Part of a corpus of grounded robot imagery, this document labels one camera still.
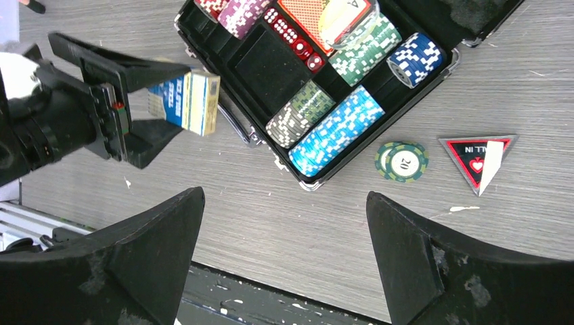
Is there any red die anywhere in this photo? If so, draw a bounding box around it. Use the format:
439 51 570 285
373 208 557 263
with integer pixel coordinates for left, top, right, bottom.
291 39 314 60
272 18 290 37
263 7 280 24
282 28 299 46
305 52 325 73

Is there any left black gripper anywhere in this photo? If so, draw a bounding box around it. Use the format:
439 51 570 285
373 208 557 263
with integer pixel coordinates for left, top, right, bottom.
26 32 191 169

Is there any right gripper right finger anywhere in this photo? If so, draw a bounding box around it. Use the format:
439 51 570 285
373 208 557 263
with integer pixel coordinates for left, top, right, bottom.
366 192 573 324

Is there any clear round dealer button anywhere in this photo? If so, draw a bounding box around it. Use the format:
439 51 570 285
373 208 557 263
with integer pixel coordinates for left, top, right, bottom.
318 1 380 50

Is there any red triangle all-in button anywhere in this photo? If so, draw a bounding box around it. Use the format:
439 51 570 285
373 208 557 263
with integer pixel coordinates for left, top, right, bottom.
438 134 519 197

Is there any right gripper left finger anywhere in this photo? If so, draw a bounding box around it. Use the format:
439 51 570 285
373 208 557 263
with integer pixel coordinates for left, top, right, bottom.
1 187 205 324

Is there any black poker chip case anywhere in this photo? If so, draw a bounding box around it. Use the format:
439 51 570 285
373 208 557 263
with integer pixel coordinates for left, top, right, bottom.
174 0 521 192

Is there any white paper scrap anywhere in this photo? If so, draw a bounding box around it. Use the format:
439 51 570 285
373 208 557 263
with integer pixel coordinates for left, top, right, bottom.
478 141 504 196

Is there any red poker chip stack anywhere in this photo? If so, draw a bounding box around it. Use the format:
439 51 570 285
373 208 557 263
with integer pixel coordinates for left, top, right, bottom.
194 0 229 20

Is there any purple poker chip stack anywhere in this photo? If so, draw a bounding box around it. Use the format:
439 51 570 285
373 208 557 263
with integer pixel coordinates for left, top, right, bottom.
217 0 272 39

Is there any blue playing card deck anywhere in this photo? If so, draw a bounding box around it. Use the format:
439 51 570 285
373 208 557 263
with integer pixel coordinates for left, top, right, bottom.
148 70 221 136

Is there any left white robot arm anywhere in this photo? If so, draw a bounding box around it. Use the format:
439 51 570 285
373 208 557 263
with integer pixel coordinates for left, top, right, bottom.
1 32 190 185

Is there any red playing card deck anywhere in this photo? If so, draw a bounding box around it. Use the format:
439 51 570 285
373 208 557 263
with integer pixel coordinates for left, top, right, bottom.
277 0 374 57

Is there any light blue chip stack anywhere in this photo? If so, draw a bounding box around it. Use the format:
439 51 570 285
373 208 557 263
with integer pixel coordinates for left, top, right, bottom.
289 85 385 177

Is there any dark green chip pile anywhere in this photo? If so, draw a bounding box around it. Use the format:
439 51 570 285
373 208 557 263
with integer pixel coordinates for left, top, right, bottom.
374 142 429 183

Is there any green poker chip stack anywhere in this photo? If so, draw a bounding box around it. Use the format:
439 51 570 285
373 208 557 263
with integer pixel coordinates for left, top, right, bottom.
329 13 402 86

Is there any grey camo chip stack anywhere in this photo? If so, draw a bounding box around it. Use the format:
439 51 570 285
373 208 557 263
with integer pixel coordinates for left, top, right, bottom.
265 81 335 148

